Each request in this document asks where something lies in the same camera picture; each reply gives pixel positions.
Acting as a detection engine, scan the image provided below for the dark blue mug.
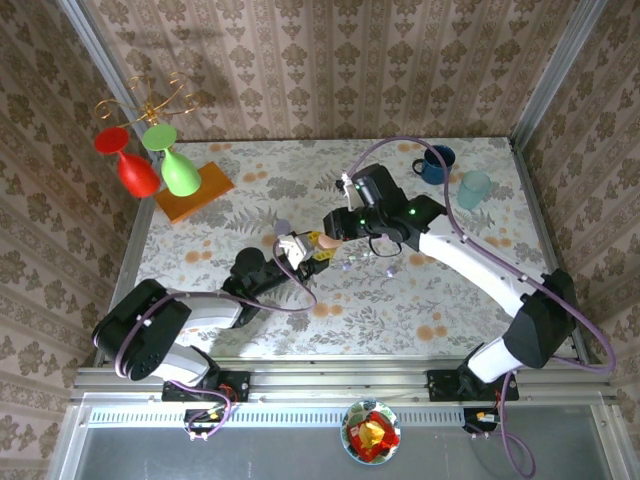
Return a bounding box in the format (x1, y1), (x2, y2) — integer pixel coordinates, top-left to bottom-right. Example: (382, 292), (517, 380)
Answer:
(412, 144), (457, 185)

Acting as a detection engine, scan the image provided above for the translucent teal cup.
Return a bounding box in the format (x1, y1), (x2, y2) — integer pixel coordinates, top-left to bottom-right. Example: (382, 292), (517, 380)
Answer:
(456, 170), (493, 211)

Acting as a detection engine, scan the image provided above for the orange wooden base board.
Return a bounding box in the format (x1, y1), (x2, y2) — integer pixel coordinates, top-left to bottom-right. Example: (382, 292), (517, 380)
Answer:
(153, 161), (235, 224)

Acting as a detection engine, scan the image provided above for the green plastic wine glass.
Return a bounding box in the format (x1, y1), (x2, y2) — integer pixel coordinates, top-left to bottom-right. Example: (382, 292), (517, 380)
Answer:
(141, 123), (203, 198)

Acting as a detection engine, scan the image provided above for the black power connector box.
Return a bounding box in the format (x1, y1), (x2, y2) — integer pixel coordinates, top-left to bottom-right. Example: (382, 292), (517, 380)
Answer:
(183, 407), (236, 442)
(462, 407), (506, 436)

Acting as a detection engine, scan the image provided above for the red plastic wine glass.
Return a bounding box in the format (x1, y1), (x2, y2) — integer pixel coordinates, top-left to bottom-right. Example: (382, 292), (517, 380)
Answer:
(93, 126), (162, 200)

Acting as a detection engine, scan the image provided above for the floral rimmed plate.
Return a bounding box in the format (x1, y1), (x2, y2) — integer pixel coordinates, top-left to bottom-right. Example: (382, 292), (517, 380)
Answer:
(340, 398), (402, 466)

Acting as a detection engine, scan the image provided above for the yellow wrapped candy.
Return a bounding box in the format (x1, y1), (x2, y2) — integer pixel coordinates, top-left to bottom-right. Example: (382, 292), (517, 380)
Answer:
(358, 418), (387, 446)

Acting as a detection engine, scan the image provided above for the red snack packet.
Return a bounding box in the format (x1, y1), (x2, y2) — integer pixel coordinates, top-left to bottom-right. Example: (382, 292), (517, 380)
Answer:
(348, 412), (401, 460)

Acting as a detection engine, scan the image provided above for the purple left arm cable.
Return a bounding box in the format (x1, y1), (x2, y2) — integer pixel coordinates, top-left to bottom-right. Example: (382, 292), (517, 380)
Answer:
(114, 239), (319, 442)

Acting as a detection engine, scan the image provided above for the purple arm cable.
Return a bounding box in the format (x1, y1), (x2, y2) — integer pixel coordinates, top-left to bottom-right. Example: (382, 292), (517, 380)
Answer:
(114, 239), (319, 442)
(347, 137), (617, 479)

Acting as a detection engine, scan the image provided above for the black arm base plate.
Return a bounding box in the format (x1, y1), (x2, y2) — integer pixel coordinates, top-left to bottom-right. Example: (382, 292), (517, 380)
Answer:
(162, 369), (251, 404)
(427, 368), (520, 403)

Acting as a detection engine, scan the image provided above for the aluminium table side rail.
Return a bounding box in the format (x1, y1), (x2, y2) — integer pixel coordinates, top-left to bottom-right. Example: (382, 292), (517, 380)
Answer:
(47, 197), (156, 480)
(509, 142), (604, 364)

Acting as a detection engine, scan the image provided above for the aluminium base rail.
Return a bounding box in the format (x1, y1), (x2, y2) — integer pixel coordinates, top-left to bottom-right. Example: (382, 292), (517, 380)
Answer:
(72, 355), (619, 406)

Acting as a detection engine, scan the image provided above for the white slotted cable duct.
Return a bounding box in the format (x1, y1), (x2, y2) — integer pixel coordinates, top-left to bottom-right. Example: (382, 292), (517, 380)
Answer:
(87, 404), (469, 427)

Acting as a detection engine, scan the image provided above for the gold wire glass rack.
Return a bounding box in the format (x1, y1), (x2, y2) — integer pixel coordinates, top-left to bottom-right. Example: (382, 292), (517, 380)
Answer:
(94, 72), (201, 126)

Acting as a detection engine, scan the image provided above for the aluminium frame post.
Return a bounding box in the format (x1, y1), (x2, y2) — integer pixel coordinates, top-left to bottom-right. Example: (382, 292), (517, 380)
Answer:
(54, 0), (156, 171)
(509, 0), (611, 151)

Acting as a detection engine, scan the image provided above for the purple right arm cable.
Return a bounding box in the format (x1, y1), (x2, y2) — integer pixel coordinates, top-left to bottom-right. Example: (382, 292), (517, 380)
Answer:
(347, 137), (617, 479)

